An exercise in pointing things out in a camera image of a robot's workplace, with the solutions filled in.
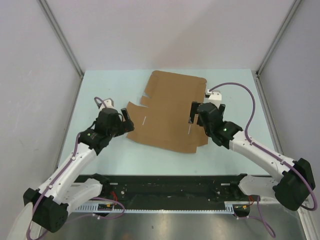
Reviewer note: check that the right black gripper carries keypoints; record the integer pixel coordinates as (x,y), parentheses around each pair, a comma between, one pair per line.
(194,111)

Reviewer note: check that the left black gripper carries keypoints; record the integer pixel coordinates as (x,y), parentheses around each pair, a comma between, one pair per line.
(126,125)

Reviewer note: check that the brown cardboard box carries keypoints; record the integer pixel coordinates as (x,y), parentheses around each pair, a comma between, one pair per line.
(162,117)

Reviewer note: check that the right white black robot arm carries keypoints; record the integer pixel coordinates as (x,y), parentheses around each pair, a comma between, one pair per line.
(293,180)

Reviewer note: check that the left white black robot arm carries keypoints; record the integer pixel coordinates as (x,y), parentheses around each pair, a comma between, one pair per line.
(55,199)

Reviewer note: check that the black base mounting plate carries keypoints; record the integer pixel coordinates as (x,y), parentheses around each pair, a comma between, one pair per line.
(172,193)

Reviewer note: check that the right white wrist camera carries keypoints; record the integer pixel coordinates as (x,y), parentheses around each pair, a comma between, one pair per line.
(214,97)

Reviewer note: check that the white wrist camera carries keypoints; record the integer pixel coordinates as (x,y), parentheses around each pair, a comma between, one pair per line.
(214,97)
(107,103)

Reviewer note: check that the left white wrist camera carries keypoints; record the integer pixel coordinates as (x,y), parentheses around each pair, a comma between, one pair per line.
(107,103)

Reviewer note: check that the right aluminium frame post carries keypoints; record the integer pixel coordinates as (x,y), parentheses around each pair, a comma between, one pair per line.
(279,35)

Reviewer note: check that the aluminium frame post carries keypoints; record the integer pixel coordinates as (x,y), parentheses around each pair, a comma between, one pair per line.
(53,22)
(279,35)

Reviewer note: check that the left aluminium frame post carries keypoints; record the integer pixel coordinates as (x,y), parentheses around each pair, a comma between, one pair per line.
(53,22)

